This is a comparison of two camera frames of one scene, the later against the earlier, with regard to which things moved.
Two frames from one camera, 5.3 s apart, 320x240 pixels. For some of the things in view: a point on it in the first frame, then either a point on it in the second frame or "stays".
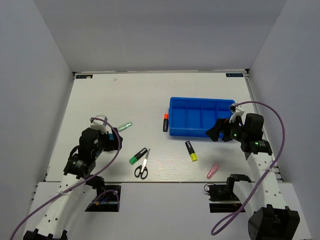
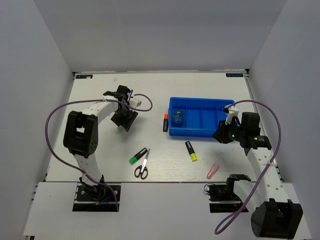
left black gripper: x=112 y=144 -> x=126 y=122
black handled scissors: x=142 y=171 stays
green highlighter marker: x=135 y=158 stays
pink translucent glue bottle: x=214 y=169 stays
